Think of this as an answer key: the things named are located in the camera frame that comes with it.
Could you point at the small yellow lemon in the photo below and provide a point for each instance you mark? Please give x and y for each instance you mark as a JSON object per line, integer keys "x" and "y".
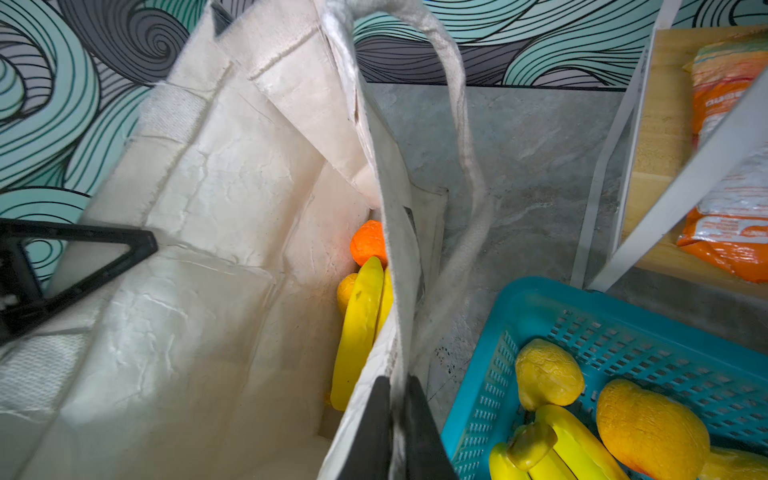
{"x": 729, "y": 464}

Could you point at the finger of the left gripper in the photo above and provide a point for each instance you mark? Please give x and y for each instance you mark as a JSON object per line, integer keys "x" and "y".
{"x": 48, "y": 267}

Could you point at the yellow banana bunch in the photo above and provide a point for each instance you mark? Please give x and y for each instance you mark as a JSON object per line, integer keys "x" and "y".
{"x": 556, "y": 445}
{"x": 370, "y": 302}

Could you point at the white wooden shelf rack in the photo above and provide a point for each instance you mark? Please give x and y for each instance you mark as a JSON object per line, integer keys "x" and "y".
{"x": 662, "y": 178}

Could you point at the teal plastic basket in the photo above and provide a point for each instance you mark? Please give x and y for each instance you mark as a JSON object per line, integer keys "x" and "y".
{"x": 723, "y": 383}

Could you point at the orange fruit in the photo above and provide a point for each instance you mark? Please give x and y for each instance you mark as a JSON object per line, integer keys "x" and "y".
{"x": 369, "y": 241}

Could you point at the yellow orange mango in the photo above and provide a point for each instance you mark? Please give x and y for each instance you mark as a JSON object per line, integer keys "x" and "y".
{"x": 650, "y": 433}
{"x": 344, "y": 292}

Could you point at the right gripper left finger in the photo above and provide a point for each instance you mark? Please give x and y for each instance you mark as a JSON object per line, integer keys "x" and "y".
{"x": 370, "y": 453}

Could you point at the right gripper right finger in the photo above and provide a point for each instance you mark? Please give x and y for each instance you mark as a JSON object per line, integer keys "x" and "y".
{"x": 425, "y": 455}

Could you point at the beige canvas tote bag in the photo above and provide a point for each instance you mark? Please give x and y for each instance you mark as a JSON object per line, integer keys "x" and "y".
{"x": 246, "y": 139}

